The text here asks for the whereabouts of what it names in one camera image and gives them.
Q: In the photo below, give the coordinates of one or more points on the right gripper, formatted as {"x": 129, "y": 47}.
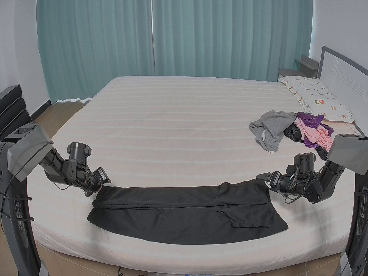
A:
{"x": 278, "y": 182}

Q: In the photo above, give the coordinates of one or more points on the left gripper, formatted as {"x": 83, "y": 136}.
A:
{"x": 92, "y": 187}

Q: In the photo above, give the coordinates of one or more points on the black T-shirt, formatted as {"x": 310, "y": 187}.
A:
{"x": 172, "y": 211}

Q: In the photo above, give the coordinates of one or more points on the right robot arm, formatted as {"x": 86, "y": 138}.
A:
{"x": 345, "y": 151}

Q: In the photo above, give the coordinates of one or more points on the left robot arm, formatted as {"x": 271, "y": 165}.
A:
{"x": 26, "y": 148}

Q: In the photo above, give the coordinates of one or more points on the pile of clothes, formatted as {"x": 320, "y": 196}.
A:
{"x": 313, "y": 131}

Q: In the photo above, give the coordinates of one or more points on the bed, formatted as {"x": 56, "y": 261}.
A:
{"x": 172, "y": 125}

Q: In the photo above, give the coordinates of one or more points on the grey garment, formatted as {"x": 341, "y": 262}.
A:
{"x": 273, "y": 128}

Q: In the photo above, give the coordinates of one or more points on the white printed pillow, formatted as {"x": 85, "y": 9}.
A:
{"x": 319, "y": 96}

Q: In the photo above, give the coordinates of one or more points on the grey bedside table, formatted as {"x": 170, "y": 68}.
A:
{"x": 304, "y": 67}

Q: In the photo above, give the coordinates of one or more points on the blue-green curtain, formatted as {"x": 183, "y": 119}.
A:
{"x": 230, "y": 27}
{"x": 95, "y": 39}

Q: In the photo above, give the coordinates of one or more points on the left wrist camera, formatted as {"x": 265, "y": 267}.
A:
{"x": 103, "y": 175}

